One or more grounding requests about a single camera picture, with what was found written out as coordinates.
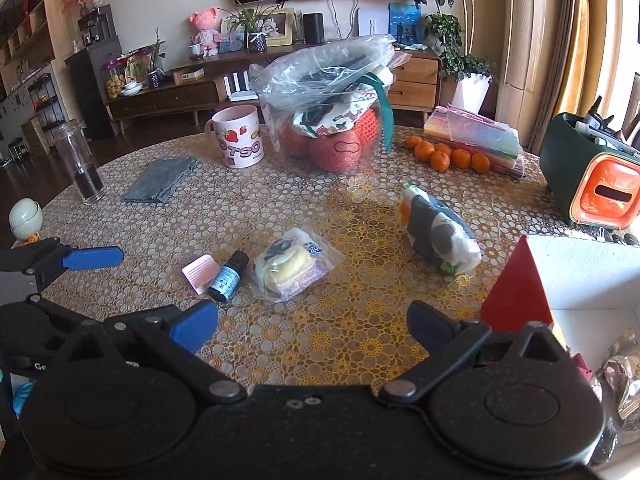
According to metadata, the grey folded cloth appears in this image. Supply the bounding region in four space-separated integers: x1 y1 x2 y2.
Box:
122 156 198 205

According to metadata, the dark wooden tv console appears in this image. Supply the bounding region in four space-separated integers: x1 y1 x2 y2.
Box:
102 46 281 134

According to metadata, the framed photo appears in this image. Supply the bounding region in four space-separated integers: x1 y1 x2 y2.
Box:
262 8 294 48

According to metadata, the red cardboard box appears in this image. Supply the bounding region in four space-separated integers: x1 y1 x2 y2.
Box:
480 235 640 370

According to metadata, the silver Zhoushi snack packet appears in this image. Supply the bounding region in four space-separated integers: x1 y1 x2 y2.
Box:
596 330 639 445

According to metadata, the pink pig plush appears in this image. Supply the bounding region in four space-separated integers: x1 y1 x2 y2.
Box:
189 8 221 58

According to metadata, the clear container with plastic bag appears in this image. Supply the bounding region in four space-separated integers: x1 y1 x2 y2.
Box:
248 34 408 176

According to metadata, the standing air conditioner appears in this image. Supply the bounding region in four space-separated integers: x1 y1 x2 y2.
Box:
496 0 561 148

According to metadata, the black remote control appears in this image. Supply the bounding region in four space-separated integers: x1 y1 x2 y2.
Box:
596 228 640 247

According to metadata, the black speaker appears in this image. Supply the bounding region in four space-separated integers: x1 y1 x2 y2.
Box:
302 13 326 46

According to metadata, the orange tangerine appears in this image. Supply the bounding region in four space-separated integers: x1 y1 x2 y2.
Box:
405 136 423 150
450 148 472 169
413 140 435 162
430 151 450 172
471 153 491 174

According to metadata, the pink binder clip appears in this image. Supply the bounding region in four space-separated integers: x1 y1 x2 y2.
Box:
570 353 593 382

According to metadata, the yellow cake snack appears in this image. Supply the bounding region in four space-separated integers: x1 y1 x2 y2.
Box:
250 223 344 304

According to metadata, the yellow curtain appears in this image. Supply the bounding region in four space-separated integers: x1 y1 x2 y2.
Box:
554 0 608 115

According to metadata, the wooden drawer cabinet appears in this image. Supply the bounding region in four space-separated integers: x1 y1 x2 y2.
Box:
388 52 442 113

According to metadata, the white strawberry mug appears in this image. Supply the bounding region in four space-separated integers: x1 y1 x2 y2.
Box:
205 104 264 169

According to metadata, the clear glass bottle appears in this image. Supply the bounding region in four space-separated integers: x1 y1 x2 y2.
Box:
53 119 105 204

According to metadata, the small blue label bottle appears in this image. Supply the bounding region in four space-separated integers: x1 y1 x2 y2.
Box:
207 250 250 304

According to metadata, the tall potted plant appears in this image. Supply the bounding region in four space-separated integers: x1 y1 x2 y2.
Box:
413 0 492 114

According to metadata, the stack of colourful folders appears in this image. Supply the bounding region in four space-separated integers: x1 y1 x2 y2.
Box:
423 105 525 179

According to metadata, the orange green tissue box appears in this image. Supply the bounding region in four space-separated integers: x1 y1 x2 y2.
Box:
539 113 639 230

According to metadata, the patterned tissue pack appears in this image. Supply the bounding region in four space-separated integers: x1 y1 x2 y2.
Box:
398 183 482 276

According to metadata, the small pink card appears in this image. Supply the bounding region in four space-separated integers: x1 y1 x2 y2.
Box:
181 254 220 295

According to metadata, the blue gloved hand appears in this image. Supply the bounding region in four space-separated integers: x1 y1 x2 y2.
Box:
13 380 36 418

